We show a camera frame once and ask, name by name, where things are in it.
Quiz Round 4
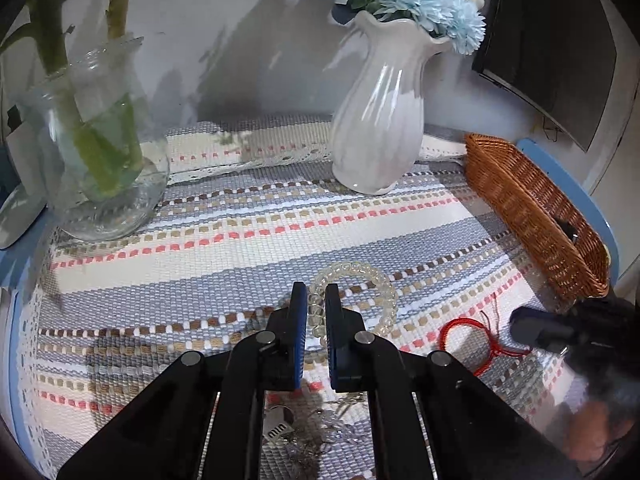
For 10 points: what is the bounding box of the clear crystal bead bracelet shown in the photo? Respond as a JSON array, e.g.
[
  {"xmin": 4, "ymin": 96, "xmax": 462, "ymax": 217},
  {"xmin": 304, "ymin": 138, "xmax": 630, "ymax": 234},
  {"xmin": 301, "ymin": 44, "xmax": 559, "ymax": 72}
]
[{"xmin": 305, "ymin": 260, "xmax": 400, "ymax": 348}]

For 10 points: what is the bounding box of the red string bracelet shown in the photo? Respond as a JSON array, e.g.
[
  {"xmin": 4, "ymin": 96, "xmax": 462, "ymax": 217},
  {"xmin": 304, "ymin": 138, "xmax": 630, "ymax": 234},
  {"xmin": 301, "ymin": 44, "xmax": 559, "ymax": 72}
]
[{"xmin": 438, "ymin": 294, "xmax": 532, "ymax": 378}]

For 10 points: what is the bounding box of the silver metal keychain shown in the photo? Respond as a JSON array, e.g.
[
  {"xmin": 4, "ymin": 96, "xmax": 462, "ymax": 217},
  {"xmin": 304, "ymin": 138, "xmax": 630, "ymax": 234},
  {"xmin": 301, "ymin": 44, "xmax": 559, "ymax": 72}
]
[{"xmin": 262, "ymin": 405, "xmax": 295, "ymax": 443}]

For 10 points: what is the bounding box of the right hand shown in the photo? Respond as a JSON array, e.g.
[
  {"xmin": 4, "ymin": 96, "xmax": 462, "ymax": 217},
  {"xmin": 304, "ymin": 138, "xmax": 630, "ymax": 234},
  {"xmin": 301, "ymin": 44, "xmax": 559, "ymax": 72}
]
[{"xmin": 564, "ymin": 400, "xmax": 634, "ymax": 463}]

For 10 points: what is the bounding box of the brown wicker basket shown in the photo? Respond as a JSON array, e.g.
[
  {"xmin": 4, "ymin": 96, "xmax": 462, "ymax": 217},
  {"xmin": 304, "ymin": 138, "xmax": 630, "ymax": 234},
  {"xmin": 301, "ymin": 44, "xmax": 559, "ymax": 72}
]
[{"xmin": 465, "ymin": 133, "xmax": 610, "ymax": 304}]

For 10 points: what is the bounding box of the striped woven table mat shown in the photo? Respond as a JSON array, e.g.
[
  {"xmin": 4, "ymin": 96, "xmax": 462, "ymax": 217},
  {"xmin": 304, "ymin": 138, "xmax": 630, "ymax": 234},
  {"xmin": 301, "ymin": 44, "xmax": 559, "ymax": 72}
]
[{"xmin": 16, "ymin": 116, "xmax": 560, "ymax": 477}]

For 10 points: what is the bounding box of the blue desk edge board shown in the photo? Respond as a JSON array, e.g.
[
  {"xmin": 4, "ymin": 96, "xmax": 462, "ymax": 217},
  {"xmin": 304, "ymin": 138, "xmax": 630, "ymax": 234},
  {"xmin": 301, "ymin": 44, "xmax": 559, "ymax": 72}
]
[{"xmin": 516, "ymin": 139, "xmax": 620, "ymax": 286}]

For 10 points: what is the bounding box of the white ribbed ceramic vase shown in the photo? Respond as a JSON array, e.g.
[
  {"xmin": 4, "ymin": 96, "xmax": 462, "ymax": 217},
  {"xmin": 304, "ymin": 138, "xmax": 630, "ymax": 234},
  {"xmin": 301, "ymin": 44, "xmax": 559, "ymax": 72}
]
[{"xmin": 330, "ymin": 12, "xmax": 451, "ymax": 195}]

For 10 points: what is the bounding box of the clear glass vase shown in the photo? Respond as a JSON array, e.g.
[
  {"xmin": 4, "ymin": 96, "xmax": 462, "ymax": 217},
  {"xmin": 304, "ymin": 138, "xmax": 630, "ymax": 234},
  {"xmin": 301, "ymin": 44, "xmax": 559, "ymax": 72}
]
[{"xmin": 16, "ymin": 34, "xmax": 169, "ymax": 242}]

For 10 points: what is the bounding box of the white desk lamp base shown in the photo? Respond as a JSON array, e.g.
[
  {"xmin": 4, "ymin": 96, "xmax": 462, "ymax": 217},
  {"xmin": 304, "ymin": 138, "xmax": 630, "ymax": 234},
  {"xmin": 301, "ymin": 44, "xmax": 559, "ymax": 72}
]
[{"xmin": 1, "ymin": 106, "xmax": 46, "ymax": 250}]

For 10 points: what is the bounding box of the black curved monitor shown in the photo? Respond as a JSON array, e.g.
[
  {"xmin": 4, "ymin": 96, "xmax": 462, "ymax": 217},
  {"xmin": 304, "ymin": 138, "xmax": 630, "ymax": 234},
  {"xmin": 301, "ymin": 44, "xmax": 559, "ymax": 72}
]
[{"xmin": 473, "ymin": 0, "xmax": 617, "ymax": 151}]

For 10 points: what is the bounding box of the green bamboo plant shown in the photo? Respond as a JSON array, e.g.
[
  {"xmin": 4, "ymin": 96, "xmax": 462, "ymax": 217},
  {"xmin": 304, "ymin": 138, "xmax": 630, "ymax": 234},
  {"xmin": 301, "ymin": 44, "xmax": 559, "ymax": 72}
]
[{"xmin": 1, "ymin": 0, "xmax": 143, "ymax": 202}]

